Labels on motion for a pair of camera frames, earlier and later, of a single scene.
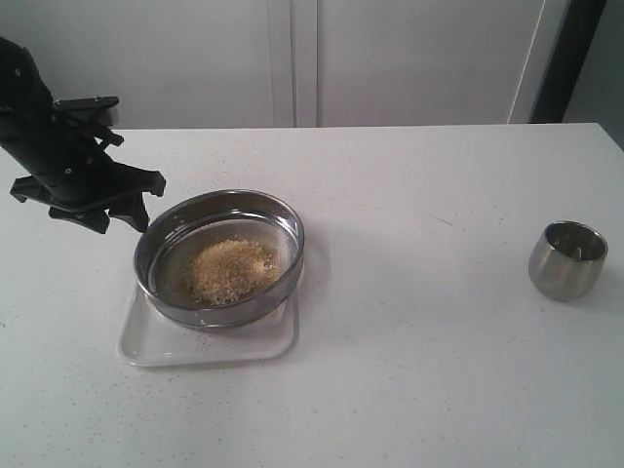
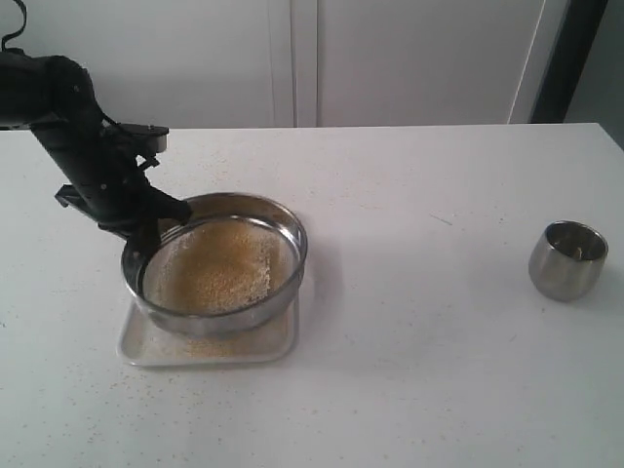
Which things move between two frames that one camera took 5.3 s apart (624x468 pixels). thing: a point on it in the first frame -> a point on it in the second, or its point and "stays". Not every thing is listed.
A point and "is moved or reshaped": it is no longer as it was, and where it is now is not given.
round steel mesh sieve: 219,256 is moved or reshaped
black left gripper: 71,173 -> 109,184
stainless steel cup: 566,260 stays
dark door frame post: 580,21 stays
